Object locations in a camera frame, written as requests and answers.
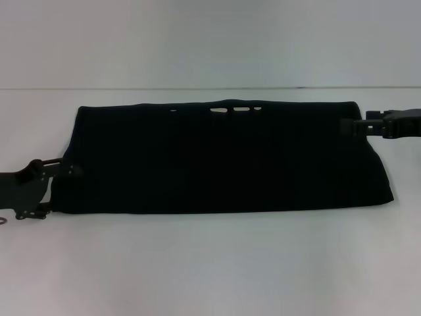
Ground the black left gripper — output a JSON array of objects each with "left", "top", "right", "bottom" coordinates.
[{"left": 0, "top": 157, "right": 83, "bottom": 221}]

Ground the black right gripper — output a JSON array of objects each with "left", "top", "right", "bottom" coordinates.
[{"left": 339, "top": 108, "right": 421, "bottom": 140}]

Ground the black t-shirt with FREE print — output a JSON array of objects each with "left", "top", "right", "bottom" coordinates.
[{"left": 54, "top": 98, "right": 395, "bottom": 215}]

